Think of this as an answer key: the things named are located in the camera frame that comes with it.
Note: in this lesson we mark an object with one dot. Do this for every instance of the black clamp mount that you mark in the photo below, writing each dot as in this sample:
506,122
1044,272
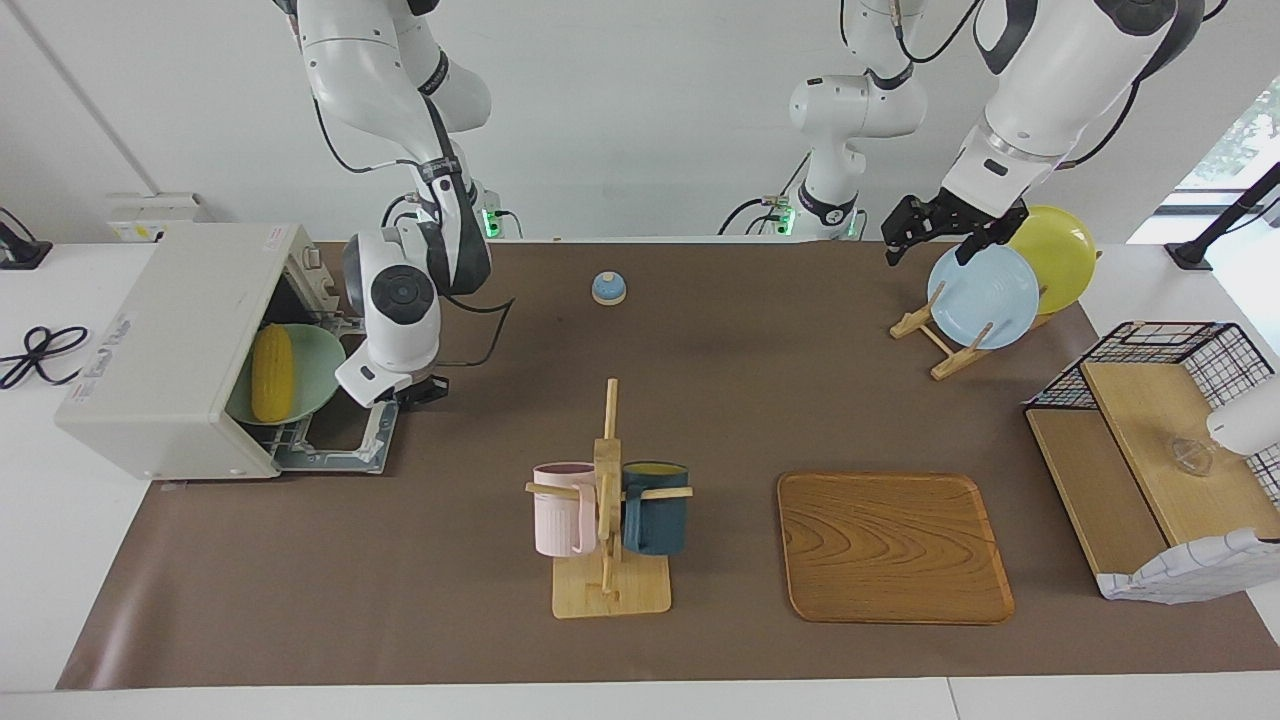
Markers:
20,252

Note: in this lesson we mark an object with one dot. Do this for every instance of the small clear glass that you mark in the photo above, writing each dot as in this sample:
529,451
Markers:
1190,457

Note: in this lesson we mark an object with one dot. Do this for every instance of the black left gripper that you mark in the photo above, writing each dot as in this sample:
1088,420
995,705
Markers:
960,215

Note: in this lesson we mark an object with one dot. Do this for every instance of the wooden serving tray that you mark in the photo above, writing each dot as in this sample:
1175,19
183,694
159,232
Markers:
890,550

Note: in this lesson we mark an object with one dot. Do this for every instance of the pink mug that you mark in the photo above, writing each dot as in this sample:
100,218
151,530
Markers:
555,515

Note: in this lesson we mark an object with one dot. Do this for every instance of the wooden mug rack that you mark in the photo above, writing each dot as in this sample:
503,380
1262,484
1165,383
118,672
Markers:
610,597

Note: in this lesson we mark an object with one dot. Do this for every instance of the cream toaster oven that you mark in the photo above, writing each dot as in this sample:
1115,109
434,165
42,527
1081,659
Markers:
150,350

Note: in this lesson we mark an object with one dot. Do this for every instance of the light blue plate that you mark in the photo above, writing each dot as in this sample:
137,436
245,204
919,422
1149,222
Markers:
985,300

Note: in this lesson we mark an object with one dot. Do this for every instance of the yellow plate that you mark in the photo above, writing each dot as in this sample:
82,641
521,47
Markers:
1065,260

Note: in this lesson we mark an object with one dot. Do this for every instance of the white checked cloth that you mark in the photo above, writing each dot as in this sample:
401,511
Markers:
1190,570

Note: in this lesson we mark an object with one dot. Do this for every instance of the pale green plate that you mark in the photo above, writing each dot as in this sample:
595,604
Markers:
318,365

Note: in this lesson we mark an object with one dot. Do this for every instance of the yellow corn cob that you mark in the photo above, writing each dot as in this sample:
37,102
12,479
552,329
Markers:
272,375

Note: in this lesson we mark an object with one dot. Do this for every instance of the wooden plate rack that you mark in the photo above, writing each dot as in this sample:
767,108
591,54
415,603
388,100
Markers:
955,362

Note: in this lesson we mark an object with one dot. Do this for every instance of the black angled stand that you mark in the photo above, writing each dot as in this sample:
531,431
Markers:
1195,250

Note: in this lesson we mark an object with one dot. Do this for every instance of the brown table mat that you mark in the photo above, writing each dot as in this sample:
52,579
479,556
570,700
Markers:
400,560

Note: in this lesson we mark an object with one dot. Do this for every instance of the white rounded cylinder object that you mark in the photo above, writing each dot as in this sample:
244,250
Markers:
1250,420

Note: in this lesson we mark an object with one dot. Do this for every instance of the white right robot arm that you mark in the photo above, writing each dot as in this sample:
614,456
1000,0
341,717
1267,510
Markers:
360,60

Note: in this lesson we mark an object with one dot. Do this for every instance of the dark teal mug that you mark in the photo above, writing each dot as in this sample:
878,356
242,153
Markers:
660,520

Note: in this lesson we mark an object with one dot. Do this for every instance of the white power box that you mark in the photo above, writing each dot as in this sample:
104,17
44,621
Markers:
150,215

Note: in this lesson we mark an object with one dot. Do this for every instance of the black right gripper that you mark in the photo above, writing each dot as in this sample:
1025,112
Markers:
425,388

